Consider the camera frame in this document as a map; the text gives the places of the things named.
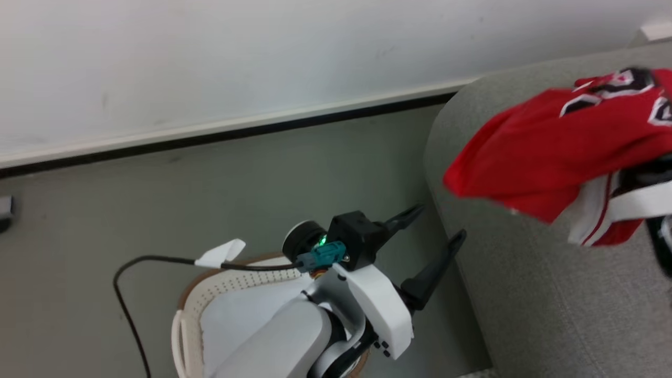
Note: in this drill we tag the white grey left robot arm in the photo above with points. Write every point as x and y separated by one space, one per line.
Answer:
278 346

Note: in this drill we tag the white wall trunking box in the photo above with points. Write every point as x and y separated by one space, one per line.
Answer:
657 31

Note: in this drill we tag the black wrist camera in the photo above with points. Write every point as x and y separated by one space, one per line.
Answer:
660 247
362 233

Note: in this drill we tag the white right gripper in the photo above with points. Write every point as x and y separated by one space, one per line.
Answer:
643 202

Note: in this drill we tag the white perforated laundry basket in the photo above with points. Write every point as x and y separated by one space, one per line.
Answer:
191 325

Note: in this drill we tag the grey fabric sofa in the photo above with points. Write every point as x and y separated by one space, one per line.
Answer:
551 294

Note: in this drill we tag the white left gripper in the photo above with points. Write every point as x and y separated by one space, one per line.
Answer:
380 310

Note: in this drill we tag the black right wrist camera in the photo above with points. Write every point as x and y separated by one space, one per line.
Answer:
660 247

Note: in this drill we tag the white cloth garment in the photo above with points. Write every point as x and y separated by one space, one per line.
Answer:
241 315

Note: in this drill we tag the red and white jersey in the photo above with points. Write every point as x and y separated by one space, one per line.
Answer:
535 152

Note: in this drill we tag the black round partition foot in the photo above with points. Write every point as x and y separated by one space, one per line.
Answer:
3 223

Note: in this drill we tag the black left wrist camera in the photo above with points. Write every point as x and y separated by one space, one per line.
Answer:
362 233

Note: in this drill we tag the white and black baseboard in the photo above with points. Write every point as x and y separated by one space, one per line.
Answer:
210 131

